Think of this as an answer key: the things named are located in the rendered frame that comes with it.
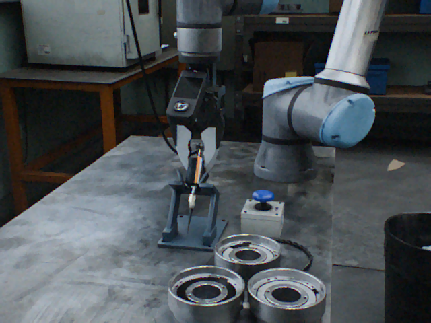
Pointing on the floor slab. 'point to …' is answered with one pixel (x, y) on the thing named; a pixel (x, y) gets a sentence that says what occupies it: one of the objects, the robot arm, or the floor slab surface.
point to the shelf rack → (388, 103)
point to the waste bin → (407, 268)
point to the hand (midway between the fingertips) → (196, 167)
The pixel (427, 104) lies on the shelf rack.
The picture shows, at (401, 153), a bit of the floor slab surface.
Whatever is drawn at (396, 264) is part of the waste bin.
